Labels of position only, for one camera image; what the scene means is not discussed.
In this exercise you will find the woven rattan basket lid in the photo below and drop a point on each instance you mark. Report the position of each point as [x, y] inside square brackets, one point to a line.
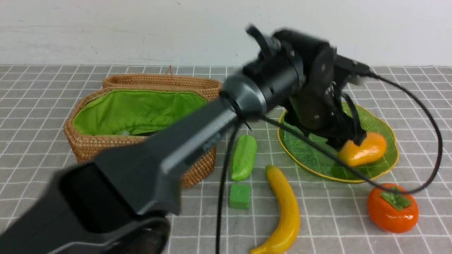
[205, 87]

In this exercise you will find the green cucumber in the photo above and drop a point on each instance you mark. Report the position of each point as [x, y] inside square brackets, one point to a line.
[243, 159]

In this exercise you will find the orange persimmon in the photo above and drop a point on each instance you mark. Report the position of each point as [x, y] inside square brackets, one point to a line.
[394, 213]

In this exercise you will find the orange yellow mango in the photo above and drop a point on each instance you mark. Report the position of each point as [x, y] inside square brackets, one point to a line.
[372, 148]

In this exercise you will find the green glass leaf plate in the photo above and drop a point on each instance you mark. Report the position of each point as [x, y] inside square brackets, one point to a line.
[313, 161]

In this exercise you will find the woven rattan basket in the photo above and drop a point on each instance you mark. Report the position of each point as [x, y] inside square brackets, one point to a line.
[113, 117]

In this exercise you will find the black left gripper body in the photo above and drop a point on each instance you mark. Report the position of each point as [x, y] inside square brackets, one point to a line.
[332, 116]

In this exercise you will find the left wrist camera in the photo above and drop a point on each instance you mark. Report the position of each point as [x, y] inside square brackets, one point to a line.
[349, 71]

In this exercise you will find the green foam cube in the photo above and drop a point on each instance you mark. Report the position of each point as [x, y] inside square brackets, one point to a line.
[240, 196]

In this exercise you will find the yellow banana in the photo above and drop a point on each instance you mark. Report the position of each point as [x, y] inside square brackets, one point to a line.
[285, 234]

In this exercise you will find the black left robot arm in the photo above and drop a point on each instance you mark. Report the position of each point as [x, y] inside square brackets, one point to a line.
[117, 201]

